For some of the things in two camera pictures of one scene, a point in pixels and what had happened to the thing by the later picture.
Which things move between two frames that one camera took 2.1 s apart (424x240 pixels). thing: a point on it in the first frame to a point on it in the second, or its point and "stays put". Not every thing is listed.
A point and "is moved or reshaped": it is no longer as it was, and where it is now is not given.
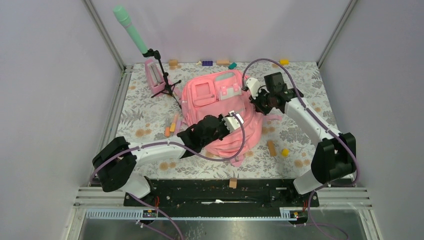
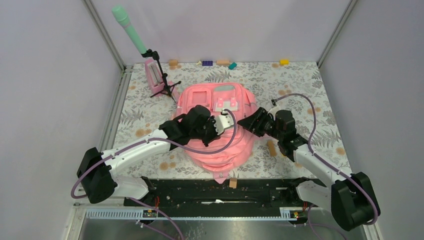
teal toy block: [232, 66] stays put
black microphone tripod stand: [169, 88] stays put
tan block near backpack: [272, 150] stays put
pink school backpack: [216, 93] is moved or reshaped
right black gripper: [256, 102] to [251, 124]
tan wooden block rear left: [173, 62] stays put
